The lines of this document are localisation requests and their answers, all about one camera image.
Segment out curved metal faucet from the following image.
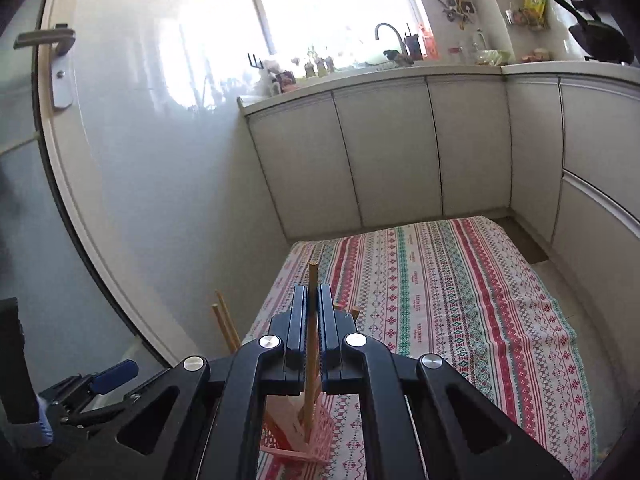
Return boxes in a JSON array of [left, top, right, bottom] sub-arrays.
[[375, 22, 408, 63]]

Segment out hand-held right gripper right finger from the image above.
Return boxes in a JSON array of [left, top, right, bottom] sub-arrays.
[[317, 284, 573, 480]]

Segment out yellow snack packet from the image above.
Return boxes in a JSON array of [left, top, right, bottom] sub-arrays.
[[522, 0, 548, 28]]

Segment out kitchen window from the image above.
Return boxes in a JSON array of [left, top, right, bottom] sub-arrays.
[[245, 0, 426, 68]]

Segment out silver door handle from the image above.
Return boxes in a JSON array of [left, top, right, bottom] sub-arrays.
[[14, 24, 77, 111]]

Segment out orange bottle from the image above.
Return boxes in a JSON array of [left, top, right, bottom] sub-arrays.
[[420, 22, 438, 58]]

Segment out red green patterned tablecloth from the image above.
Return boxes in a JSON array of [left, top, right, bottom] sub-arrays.
[[257, 215, 598, 480]]

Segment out pink plastic utensil basket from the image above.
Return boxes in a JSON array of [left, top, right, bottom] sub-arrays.
[[260, 392, 335, 463]]

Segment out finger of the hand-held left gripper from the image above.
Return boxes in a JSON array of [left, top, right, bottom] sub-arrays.
[[90, 360, 140, 395]]

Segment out black bottle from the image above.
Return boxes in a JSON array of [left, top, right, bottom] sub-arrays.
[[405, 24, 423, 60]]

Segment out black frying pan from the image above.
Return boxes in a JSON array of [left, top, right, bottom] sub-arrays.
[[552, 0, 633, 65]]

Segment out white glossy door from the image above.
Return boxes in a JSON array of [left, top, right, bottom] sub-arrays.
[[37, 0, 291, 361]]

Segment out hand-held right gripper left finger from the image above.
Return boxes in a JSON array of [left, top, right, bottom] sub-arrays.
[[52, 285, 308, 480]]

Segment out green cabbage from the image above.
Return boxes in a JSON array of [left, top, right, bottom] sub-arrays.
[[475, 47, 513, 66]]

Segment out white kitchen cabinets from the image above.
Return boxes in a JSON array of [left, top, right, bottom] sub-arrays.
[[239, 60, 640, 271]]

